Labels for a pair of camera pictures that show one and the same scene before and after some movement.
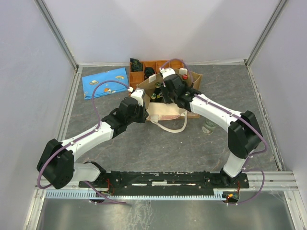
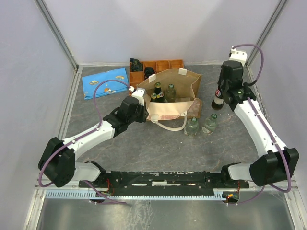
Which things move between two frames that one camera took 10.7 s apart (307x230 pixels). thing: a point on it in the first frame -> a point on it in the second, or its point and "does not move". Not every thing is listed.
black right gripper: x=163 y=89 -> x=219 y=77
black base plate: x=134 y=183 does not move
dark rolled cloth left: x=135 y=65 does not move
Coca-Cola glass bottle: x=185 y=77 -> x=218 y=102
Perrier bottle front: x=153 y=96 does not move
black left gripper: x=144 y=114 does not move
